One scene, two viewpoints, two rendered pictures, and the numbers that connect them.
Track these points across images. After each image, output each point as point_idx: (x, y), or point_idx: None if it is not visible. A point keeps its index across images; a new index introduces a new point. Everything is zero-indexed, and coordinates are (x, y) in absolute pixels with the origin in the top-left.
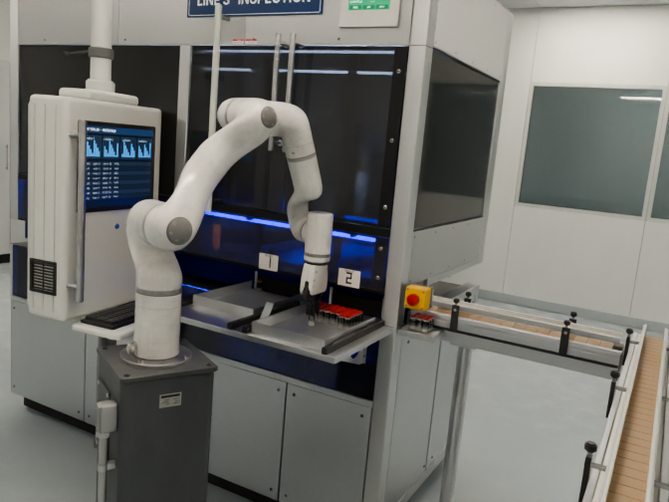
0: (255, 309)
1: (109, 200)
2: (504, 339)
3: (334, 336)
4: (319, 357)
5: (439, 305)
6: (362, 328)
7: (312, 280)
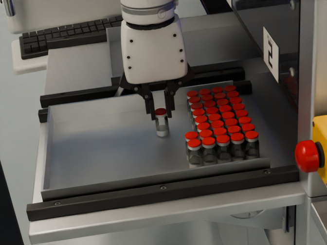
0: (116, 78)
1: None
2: None
3: (77, 186)
4: None
5: None
6: (203, 178)
7: (124, 56)
